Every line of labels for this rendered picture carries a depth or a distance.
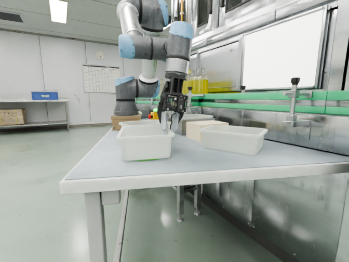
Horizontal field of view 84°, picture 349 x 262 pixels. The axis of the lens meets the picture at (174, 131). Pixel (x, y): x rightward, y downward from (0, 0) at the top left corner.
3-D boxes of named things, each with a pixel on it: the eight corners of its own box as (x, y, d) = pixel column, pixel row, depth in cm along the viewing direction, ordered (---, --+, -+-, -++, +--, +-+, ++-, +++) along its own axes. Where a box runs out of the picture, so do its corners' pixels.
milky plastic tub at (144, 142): (117, 167, 55) (115, 137, 54) (123, 147, 77) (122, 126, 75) (176, 163, 58) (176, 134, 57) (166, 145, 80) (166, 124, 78)
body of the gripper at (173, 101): (162, 112, 59) (167, 70, 57) (159, 109, 67) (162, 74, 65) (186, 114, 60) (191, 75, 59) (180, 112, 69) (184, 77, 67)
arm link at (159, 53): (148, 40, 73) (153, 31, 63) (176, 43, 76) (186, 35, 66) (148, 62, 74) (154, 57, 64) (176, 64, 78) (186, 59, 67)
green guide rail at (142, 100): (189, 106, 127) (190, 93, 126) (188, 106, 127) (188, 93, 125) (120, 101, 276) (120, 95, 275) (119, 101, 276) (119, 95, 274)
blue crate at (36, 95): (31, 100, 509) (30, 91, 506) (33, 100, 543) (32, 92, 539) (58, 100, 541) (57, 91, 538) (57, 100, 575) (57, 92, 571)
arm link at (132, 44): (112, -12, 89) (119, 33, 58) (136, -8, 93) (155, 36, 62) (113, 16, 98) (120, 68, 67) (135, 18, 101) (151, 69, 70)
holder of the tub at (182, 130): (221, 131, 113) (222, 117, 112) (181, 135, 99) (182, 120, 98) (203, 127, 128) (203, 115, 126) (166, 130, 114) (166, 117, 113)
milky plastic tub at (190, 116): (214, 131, 110) (215, 115, 109) (181, 134, 99) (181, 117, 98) (196, 127, 125) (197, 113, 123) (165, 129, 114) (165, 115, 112)
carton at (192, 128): (227, 138, 92) (228, 122, 91) (200, 142, 85) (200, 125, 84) (212, 134, 103) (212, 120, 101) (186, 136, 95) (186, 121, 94)
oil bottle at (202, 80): (207, 106, 136) (208, 75, 132) (201, 106, 133) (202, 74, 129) (202, 106, 140) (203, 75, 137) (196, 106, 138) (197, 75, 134)
